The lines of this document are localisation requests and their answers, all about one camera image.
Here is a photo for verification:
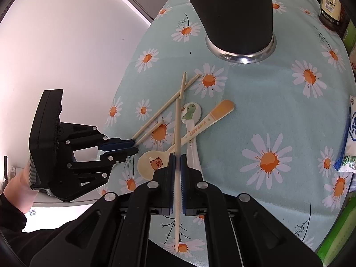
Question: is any daisy print tablecloth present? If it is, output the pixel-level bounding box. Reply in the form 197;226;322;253
104;0;356;256

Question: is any blue white salt bag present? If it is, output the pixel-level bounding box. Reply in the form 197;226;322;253
334;95;356;173

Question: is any row of condiment bottles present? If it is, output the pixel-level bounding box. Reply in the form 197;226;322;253
293;0;356;43

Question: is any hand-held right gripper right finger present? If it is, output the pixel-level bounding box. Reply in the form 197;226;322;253
180;154;325;267

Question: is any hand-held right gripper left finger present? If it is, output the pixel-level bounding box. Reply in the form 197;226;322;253
29;154;176;267

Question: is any person's left forearm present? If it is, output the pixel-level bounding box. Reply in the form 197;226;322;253
0;163;73;267

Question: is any wooden chopstick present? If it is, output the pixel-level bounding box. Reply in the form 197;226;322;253
132;74;201;142
175;98;182;252
138;115;176;147
179;72;187;100

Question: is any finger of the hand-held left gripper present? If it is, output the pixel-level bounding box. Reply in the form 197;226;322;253
59;122;134;151
68;148;139;184

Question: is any capybara print ceramic spoon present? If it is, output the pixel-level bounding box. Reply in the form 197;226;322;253
137;99;235;179

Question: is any dinosaur print ceramic spoon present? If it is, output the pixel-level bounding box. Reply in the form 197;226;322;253
180;103;203;173

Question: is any green sugar bag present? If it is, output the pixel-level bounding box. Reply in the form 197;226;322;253
316;197;356;262

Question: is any black cylindrical utensil holder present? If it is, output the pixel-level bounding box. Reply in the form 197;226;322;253
175;0;277;64

